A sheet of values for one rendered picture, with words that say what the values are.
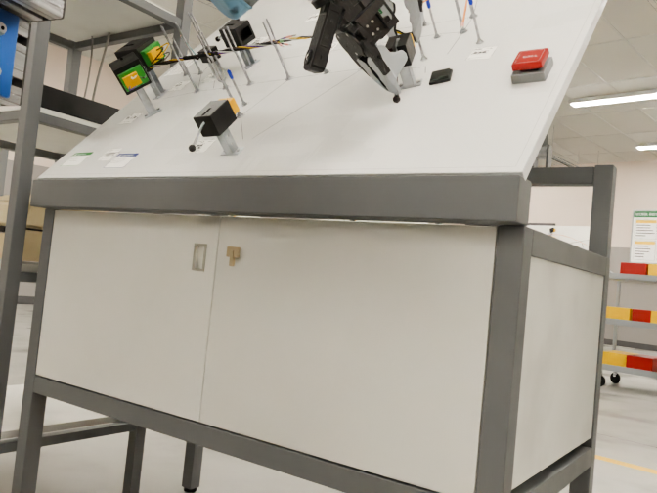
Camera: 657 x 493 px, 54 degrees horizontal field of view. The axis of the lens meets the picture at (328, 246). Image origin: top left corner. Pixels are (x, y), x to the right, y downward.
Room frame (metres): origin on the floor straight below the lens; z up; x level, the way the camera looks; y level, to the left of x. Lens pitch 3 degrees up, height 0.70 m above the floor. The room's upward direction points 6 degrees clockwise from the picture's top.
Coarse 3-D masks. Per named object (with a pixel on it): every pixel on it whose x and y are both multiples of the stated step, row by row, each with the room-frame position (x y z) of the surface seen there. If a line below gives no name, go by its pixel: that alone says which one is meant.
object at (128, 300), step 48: (96, 240) 1.45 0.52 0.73; (144, 240) 1.36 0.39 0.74; (192, 240) 1.28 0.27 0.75; (48, 288) 1.54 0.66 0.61; (96, 288) 1.44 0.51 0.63; (144, 288) 1.35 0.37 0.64; (192, 288) 1.27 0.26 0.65; (48, 336) 1.53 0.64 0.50; (96, 336) 1.43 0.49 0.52; (144, 336) 1.34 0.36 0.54; (192, 336) 1.26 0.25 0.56; (96, 384) 1.42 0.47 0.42; (144, 384) 1.33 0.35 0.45; (192, 384) 1.26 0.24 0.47
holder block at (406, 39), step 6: (396, 36) 1.17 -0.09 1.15; (402, 36) 1.16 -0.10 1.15; (408, 36) 1.15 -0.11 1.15; (390, 42) 1.16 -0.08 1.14; (402, 42) 1.14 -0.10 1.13; (408, 42) 1.14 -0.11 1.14; (390, 48) 1.14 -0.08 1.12; (402, 48) 1.13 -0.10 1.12; (408, 48) 1.14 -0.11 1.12; (414, 48) 1.18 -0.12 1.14; (408, 54) 1.14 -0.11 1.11; (414, 54) 1.17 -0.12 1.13; (408, 60) 1.15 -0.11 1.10
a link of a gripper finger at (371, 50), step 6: (360, 42) 1.03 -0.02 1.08; (366, 42) 1.03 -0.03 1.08; (366, 48) 1.03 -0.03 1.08; (372, 48) 1.03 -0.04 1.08; (366, 54) 1.05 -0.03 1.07; (372, 54) 1.03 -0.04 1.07; (378, 54) 1.04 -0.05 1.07; (372, 60) 1.05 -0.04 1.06; (378, 60) 1.04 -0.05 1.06; (378, 66) 1.05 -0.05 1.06; (384, 66) 1.06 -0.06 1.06; (384, 72) 1.06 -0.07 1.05
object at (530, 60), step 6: (546, 48) 1.05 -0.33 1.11; (522, 54) 1.07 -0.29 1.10; (528, 54) 1.06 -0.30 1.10; (534, 54) 1.05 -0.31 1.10; (540, 54) 1.04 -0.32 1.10; (546, 54) 1.04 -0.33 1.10; (516, 60) 1.06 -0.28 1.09; (522, 60) 1.05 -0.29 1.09; (528, 60) 1.04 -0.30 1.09; (534, 60) 1.04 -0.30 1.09; (540, 60) 1.03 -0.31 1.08; (546, 60) 1.05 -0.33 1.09; (516, 66) 1.05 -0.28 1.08; (522, 66) 1.04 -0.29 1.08; (528, 66) 1.04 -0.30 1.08; (534, 66) 1.03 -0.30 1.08; (540, 66) 1.03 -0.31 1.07
